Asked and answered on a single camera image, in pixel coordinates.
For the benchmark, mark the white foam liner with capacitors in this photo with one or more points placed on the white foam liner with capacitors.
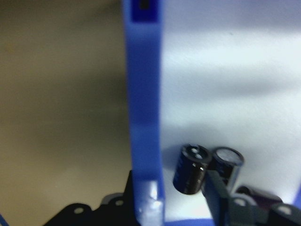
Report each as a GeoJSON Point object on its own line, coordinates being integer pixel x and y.
{"type": "Point", "coordinates": [235, 94]}

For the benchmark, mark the dark cylindrical capacitor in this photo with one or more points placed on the dark cylindrical capacitor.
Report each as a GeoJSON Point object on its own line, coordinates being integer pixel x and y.
{"type": "Point", "coordinates": [227, 160]}
{"type": "Point", "coordinates": [261, 195]}
{"type": "Point", "coordinates": [191, 171]}

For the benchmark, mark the blue bin holding capacitors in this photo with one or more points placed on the blue bin holding capacitors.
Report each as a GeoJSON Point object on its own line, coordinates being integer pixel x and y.
{"type": "Point", "coordinates": [143, 94]}

